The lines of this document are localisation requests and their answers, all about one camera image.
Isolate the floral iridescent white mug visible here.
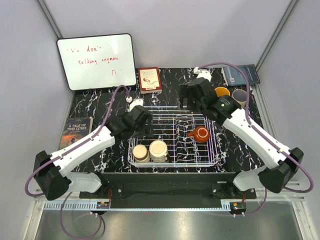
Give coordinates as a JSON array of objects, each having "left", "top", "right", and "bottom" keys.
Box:
[{"left": 214, "top": 87, "right": 231, "bottom": 98}]

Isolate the cream ribbed mug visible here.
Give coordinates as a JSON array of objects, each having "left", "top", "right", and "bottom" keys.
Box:
[{"left": 149, "top": 139, "right": 168, "bottom": 163}]

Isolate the brown and cream cup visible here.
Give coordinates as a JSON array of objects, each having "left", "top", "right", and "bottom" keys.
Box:
[{"left": 132, "top": 144, "right": 150, "bottom": 164}]

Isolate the pink iridescent mug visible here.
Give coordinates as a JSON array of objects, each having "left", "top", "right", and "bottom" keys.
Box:
[{"left": 231, "top": 89, "right": 248, "bottom": 108}]

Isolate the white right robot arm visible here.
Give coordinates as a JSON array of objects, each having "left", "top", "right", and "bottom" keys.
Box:
[{"left": 178, "top": 77, "right": 304, "bottom": 199}]

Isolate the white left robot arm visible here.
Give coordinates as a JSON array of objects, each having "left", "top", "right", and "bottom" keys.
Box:
[{"left": 33, "top": 105, "right": 152, "bottom": 201}]

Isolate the dark blue book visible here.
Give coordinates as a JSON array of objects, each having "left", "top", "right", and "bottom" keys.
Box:
[{"left": 221, "top": 64, "right": 261, "bottom": 87}]

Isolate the red and white book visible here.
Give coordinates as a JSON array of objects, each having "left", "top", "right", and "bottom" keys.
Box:
[{"left": 138, "top": 67, "right": 162, "bottom": 94}]

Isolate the orange ceramic mug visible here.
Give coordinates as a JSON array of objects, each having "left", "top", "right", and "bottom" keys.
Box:
[{"left": 187, "top": 126, "right": 210, "bottom": 143}]

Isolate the Tale of Two Cities book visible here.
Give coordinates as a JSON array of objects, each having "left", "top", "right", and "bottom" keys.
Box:
[{"left": 58, "top": 116, "right": 93, "bottom": 150}]

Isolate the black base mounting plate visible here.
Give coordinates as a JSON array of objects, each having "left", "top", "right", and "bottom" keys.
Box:
[{"left": 79, "top": 172, "right": 258, "bottom": 210}]

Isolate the white dry-erase board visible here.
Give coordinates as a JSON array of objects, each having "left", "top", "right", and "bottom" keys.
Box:
[{"left": 56, "top": 33, "right": 136, "bottom": 91}]

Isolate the white wire dish rack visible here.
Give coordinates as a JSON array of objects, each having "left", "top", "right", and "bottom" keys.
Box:
[{"left": 127, "top": 106, "right": 218, "bottom": 168}]

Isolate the grey slotted cable duct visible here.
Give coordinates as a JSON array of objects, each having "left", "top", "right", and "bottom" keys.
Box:
[{"left": 44, "top": 201, "right": 247, "bottom": 212}]

